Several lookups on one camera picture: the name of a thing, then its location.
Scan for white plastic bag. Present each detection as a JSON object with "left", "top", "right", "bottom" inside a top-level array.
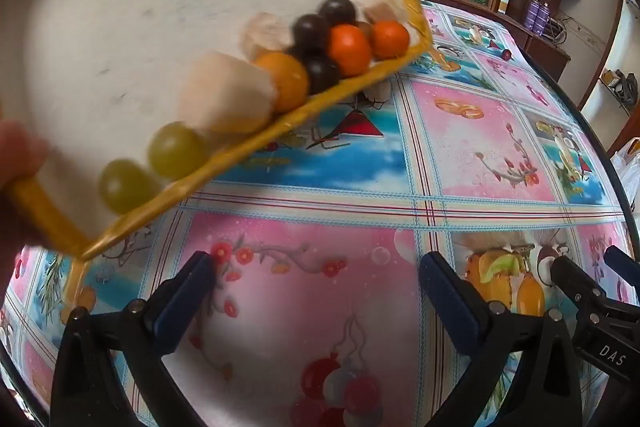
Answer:
[{"left": 607, "top": 138, "right": 640, "bottom": 208}]

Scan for dark shoes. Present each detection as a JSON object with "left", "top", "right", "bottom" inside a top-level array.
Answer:
[{"left": 602, "top": 68, "right": 640, "bottom": 100}]

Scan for fruit print tablecloth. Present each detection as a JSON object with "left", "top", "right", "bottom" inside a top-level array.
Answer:
[{"left": 0, "top": 0, "right": 631, "bottom": 427}]

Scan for wire rack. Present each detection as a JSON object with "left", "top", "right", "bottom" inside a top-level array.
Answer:
[{"left": 549, "top": 14, "right": 571, "bottom": 42}]

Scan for white foam tray yellow tape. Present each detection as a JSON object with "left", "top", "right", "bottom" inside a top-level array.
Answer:
[{"left": 0, "top": 0, "right": 434, "bottom": 308}]

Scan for large sugarcane piece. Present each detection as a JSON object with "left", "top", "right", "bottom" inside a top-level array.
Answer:
[{"left": 179, "top": 52, "right": 278, "bottom": 132}]

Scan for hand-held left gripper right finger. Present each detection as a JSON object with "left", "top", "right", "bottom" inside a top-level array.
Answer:
[{"left": 419, "top": 251, "right": 583, "bottom": 427}]

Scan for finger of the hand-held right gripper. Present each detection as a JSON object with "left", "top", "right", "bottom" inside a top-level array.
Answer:
[
  {"left": 603, "top": 245, "right": 640, "bottom": 283},
  {"left": 550, "top": 255, "right": 610, "bottom": 333}
]

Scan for round green fruit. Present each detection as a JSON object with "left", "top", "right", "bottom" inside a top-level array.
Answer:
[
  {"left": 147, "top": 122, "right": 210, "bottom": 180},
  {"left": 98, "top": 159, "right": 161, "bottom": 215}
]

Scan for orange tangerine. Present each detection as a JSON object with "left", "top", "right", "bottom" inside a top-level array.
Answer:
[
  {"left": 327, "top": 24, "right": 374, "bottom": 78},
  {"left": 371, "top": 21, "right": 411, "bottom": 60},
  {"left": 255, "top": 53, "right": 311, "bottom": 114}
]

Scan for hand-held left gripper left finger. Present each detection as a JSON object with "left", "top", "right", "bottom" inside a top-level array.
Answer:
[{"left": 50, "top": 251, "right": 217, "bottom": 427}]

